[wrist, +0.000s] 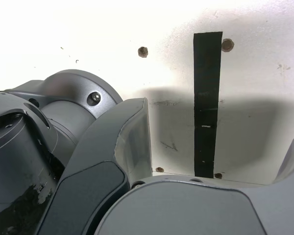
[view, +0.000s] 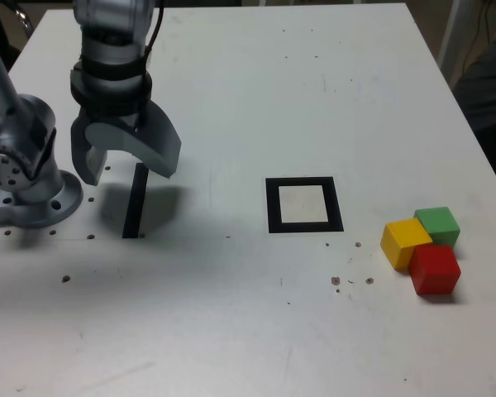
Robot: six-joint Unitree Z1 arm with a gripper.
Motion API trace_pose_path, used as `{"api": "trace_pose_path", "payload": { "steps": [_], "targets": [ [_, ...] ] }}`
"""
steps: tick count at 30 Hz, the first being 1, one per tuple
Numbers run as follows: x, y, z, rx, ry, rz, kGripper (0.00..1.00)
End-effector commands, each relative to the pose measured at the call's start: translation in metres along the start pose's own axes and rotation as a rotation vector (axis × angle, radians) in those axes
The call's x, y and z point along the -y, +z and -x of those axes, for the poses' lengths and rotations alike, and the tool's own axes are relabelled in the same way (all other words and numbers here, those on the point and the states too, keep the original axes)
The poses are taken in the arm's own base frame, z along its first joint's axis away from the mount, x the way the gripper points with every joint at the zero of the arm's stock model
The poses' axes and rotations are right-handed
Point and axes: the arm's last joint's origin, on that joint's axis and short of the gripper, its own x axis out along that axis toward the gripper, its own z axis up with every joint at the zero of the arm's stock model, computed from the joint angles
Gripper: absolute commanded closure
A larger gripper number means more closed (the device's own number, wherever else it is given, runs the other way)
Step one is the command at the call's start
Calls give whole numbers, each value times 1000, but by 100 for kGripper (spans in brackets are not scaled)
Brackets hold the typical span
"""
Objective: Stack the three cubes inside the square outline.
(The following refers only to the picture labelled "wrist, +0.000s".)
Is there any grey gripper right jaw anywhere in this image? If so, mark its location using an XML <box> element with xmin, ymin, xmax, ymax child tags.
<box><xmin>93</xmin><ymin>131</ymin><xmax>294</xmax><ymax>235</ymax></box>

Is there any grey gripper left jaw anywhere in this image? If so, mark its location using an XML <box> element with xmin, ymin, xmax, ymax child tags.
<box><xmin>36</xmin><ymin>97</ymin><xmax>153</xmax><ymax>235</ymax></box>

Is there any black tape strip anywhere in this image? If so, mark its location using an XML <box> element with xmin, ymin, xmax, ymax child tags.
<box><xmin>193</xmin><ymin>31</ymin><xmax>223</xmax><ymax>178</ymax></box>

